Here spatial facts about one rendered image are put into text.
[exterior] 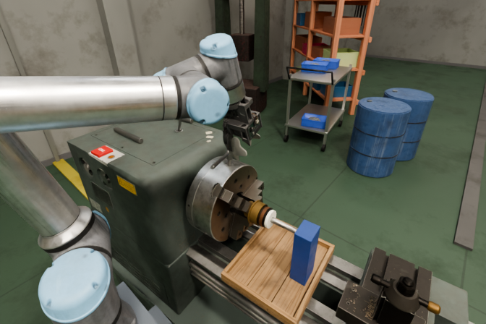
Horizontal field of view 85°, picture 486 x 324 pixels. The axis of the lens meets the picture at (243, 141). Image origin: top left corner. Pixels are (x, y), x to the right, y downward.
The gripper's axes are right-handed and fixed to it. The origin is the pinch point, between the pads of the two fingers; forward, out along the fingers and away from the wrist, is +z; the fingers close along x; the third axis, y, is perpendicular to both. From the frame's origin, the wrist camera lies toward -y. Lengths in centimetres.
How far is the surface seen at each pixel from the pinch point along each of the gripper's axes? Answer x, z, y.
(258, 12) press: 304, 78, -194
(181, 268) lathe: -32, 51, -22
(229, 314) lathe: -33, 77, -4
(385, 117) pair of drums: 191, 134, 14
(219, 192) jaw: -9.0, 16.2, -7.4
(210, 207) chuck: -14.5, 18.7, -8.3
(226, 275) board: -26.0, 41.0, 0.2
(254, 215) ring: -6.4, 27.0, 3.1
